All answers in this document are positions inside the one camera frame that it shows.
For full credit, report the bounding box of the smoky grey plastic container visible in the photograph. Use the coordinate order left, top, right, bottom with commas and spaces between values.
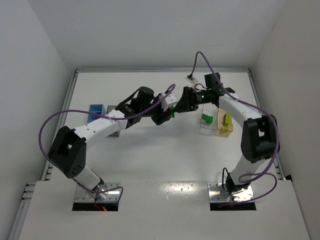
106, 104, 120, 138

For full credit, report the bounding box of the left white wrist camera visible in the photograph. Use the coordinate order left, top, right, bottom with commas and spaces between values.
160, 93, 178, 111

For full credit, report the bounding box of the green lego plate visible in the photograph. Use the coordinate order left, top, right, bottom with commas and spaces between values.
201, 113, 214, 124

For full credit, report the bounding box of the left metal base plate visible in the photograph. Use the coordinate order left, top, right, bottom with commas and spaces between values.
72, 182, 123, 212

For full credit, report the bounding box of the light blue plastic container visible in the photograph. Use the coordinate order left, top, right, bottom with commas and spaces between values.
87, 104, 106, 123

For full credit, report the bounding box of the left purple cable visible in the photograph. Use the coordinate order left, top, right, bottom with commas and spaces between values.
38, 83, 177, 201

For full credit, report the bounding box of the red green lego pile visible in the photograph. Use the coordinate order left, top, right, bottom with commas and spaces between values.
169, 106, 175, 118

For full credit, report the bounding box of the metal base plate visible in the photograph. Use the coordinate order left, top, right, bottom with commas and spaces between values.
207, 182, 257, 211
72, 182, 123, 212

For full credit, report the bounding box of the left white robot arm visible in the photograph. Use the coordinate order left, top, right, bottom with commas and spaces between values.
47, 84, 178, 194

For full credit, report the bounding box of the purple cable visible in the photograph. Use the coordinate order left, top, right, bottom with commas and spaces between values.
38, 83, 177, 201
191, 51, 280, 206

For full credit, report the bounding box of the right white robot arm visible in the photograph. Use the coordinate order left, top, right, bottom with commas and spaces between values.
173, 73, 280, 194

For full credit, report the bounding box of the lime green lego brick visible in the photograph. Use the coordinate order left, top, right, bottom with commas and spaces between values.
222, 113, 231, 126

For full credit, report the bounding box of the clear plastic container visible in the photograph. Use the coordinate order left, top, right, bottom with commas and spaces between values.
199, 104, 218, 136

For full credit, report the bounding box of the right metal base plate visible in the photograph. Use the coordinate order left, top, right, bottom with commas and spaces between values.
207, 182, 257, 211

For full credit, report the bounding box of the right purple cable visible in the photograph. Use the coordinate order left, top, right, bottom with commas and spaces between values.
191, 51, 280, 206

